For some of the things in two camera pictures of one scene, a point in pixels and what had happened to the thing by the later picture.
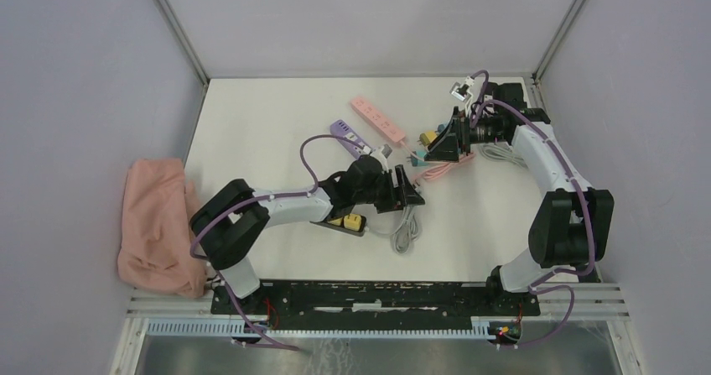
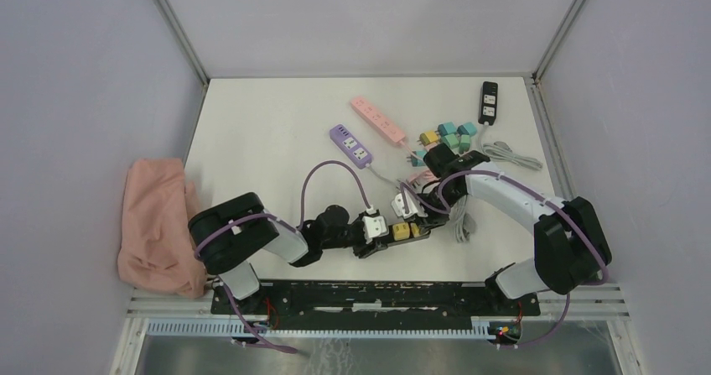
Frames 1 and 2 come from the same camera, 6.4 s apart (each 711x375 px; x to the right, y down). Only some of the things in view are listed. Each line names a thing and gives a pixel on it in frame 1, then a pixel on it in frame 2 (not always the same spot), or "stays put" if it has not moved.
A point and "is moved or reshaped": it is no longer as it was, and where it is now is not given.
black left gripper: (397, 200) to (363, 249)
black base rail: (375, 304) stays put
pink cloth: (158, 210) stays put
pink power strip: (376, 117) stays put
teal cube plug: (418, 162) stays put
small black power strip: (341, 228) is moved or reshaped
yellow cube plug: (428, 138) stays put
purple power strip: (339, 128) is moved or reshaped
